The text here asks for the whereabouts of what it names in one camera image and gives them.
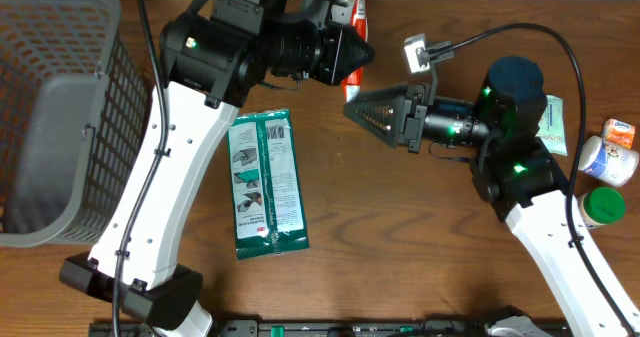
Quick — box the red snack package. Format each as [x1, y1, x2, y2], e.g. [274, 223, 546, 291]
[341, 0, 368, 102]

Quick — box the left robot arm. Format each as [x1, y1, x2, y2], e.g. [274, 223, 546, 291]
[60, 0, 375, 336]

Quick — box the orange Kleenex tissue pack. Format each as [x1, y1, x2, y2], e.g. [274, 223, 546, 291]
[602, 118, 636, 149]

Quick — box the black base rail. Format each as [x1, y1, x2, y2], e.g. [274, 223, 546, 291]
[88, 318, 571, 337]

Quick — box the green white wipes pack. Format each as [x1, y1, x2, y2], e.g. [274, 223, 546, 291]
[536, 95, 568, 156]

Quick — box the green lid jar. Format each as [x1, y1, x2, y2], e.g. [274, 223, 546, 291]
[578, 187, 626, 229]

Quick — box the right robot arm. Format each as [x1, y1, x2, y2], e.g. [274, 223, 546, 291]
[344, 56, 639, 336]

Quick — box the grey plastic shopping basket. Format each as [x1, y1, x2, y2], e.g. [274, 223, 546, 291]
[1, 0, 150, 248]

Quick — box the white round tub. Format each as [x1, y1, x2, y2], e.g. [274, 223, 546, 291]
[578, 136, 639, 187]

